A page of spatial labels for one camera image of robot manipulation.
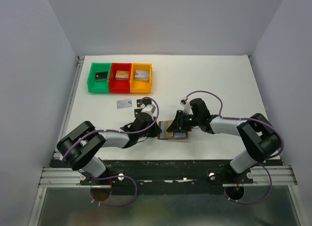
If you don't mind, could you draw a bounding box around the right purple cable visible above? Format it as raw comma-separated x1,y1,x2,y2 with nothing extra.
184,90,285,204

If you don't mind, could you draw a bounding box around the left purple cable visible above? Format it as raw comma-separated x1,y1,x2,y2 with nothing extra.
62,97,160,207

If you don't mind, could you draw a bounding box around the gold VIP card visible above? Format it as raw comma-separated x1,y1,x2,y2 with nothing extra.
161,126,174,139

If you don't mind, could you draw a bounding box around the right white knob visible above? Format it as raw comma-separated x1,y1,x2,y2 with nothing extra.
208,172,215,180

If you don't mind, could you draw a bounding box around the red plastic bin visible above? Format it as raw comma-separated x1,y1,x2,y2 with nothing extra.
109,62,132,94

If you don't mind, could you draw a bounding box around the white knob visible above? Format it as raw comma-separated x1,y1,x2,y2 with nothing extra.
208,172,215,180
118,173,124,181

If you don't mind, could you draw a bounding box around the brown leather card holder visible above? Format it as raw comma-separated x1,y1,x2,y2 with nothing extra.
157,120,189,141

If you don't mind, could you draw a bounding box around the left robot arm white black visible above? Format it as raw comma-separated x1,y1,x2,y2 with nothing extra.
57,112,161,171

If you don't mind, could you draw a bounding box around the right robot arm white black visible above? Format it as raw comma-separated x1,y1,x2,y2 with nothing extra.
166,98,282,183

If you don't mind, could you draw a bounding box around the silver card stack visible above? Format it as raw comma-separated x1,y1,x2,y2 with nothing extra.
134,70,149,82

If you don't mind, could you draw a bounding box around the orange plastic bin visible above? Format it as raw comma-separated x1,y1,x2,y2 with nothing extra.
130,63,153,94

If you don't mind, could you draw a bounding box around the purple cable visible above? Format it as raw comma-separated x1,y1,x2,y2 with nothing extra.
184,90,285,204
62,97,160,207

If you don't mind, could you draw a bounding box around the left white knob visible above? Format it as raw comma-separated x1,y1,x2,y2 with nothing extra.
118,173,124,181

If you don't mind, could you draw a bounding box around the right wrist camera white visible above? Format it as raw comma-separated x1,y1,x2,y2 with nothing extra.
180,97,192,114

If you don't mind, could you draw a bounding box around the green plastic bin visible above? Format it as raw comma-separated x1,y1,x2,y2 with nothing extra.
87,62,112,94

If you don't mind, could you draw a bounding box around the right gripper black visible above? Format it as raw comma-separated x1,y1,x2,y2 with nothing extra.
166,110,200,133

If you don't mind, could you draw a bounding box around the silver VIP card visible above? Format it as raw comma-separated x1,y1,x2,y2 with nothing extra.
117,99,132,109

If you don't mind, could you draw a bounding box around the tan card stack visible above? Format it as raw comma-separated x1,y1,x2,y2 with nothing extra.
115,70,129,81

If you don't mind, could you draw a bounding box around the aluminium frame rail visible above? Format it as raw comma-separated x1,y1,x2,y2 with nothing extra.
29,55,300,226

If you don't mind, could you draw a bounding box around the black VIP card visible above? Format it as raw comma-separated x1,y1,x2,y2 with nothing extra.
134,108,142,118
136,99,146,108

